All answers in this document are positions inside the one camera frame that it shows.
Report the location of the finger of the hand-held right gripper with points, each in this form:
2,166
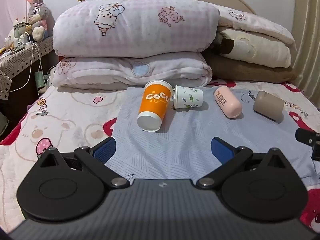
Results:
305,135
316,153

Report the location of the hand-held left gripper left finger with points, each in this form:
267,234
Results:
105,150

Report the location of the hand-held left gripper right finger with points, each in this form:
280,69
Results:
221,150

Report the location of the taupe plastic cup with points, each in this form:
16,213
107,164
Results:
268,105

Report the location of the pink plastic cup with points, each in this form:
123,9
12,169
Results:
228,102

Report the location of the white leaf-print paper cup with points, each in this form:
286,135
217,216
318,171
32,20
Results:
190,97

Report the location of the orange paper cup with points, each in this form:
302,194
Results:
153,102

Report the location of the light blue patterned cloth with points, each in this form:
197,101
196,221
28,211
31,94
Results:
175,142

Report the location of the white heart-print folded quilt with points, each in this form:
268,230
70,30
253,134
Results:
112,72

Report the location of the brown folded blanket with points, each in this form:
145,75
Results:
250,71

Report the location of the cream folded blanket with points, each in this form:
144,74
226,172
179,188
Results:
265,50

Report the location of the pale green container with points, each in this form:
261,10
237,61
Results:
40,81

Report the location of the pink checked folded quilt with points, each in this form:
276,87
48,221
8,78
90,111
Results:
140,30

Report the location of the nightstand with patterned cover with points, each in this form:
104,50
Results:
15,62

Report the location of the white desk appliance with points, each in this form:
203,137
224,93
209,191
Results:
21,33

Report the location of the grey plush rabbit toy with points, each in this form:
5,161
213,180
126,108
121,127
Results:
37,15

